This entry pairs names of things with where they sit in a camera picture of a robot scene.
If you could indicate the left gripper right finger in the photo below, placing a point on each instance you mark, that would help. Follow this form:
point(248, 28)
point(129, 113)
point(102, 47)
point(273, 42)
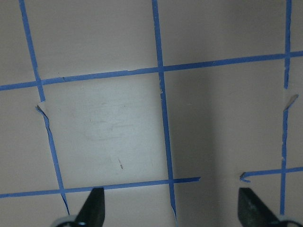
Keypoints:
point(253, 212)

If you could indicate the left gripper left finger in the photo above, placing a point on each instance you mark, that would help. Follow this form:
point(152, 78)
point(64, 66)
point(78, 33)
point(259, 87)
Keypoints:
point(91, 214)

